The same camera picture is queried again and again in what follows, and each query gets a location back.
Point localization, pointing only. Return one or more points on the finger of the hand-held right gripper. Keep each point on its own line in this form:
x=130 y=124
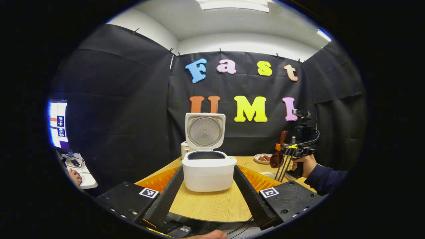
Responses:
x=288 y=166
x=281 y=165

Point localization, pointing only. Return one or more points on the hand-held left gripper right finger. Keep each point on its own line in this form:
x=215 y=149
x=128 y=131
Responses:
x=252 y=197

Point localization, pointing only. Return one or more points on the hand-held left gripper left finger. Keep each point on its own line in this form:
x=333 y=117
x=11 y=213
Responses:
x=166 y=202

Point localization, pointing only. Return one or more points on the brown wooden spoon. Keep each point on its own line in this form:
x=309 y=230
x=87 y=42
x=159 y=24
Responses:
x=275 y=161

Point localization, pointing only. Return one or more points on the white rice cooker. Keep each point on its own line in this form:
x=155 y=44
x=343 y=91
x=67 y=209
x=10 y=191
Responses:
x=207 y=176

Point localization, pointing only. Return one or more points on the plastic water bottle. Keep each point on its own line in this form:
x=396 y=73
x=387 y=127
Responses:
x=293 y=139

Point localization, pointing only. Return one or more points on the white plate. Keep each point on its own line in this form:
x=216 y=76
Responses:
x=257 y=161

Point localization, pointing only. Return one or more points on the white toaster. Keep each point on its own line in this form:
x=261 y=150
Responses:
x=183 y=151

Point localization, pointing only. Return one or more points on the white side desk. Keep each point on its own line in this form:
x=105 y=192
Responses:
x=89 y=179

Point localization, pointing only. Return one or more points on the small dark device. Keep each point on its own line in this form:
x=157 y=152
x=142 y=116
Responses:
x=75 y=162

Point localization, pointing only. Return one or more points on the small ceiling light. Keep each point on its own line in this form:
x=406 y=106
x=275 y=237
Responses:
x=324 y=35

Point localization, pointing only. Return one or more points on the black backdrop cloth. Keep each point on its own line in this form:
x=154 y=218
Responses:
x=126 y=99

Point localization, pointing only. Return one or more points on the computer monitor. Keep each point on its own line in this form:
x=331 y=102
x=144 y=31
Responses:
x=59 y=124

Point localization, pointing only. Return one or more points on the large ceiling light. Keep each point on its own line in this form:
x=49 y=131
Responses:
x=234 y=5

